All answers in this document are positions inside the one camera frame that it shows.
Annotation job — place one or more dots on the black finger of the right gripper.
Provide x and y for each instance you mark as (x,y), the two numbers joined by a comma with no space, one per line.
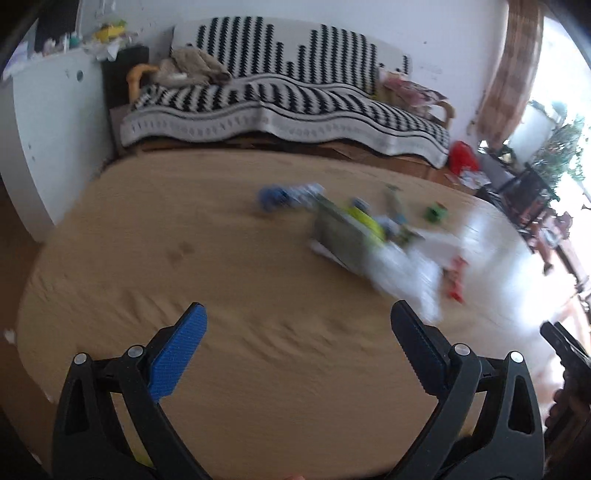
(571,353)

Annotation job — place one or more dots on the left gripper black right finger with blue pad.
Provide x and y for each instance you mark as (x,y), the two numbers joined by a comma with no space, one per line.
(486,424)

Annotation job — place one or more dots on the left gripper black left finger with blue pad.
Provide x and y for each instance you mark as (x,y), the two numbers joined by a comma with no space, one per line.
(109,422)

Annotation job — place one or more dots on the person's right hand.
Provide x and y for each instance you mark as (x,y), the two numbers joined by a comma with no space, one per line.
(567,417)

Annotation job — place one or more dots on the red box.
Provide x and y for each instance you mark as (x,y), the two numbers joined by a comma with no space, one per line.
(455,274)

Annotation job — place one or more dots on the black metal rack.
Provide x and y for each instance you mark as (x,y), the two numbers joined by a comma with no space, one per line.
(522,199)

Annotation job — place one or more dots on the clear crumpled plastic bag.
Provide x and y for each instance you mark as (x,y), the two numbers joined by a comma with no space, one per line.
(407,275)

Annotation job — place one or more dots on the small green carton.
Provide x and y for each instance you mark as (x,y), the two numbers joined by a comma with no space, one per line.
(436,213)

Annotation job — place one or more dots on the potted green plant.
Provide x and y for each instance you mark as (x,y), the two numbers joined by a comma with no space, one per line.
(561,154)

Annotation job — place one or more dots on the red plastic bag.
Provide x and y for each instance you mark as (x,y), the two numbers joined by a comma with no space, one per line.
(462,157)

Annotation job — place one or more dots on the grey green paper box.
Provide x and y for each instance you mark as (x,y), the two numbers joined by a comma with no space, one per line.
(343,238)

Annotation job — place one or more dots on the long green wrapper strip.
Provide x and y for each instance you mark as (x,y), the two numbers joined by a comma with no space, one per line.
(395,206)

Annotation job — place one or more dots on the patterned curtain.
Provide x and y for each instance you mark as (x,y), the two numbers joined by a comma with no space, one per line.
(506,98)

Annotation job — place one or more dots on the yellow green snack bag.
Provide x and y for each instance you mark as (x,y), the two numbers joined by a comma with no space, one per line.
(368,221)

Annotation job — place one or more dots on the blue crumpled wrapper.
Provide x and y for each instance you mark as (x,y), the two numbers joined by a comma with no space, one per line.
(294,197)

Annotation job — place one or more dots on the white cabinet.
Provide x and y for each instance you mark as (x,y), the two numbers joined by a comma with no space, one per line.
(55,136)

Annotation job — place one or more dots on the pink magazines pile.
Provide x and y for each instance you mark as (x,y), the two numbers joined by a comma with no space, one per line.
(395,89)

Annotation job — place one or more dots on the black white striped sofa blanket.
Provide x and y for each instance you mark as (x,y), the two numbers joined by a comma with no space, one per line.
(312,53)

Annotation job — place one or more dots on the yellow clutter on cabinet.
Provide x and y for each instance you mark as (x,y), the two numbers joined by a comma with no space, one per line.
(108,41)

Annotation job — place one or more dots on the wooden frame sofa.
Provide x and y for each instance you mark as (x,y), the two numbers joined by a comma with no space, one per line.
(138,76)

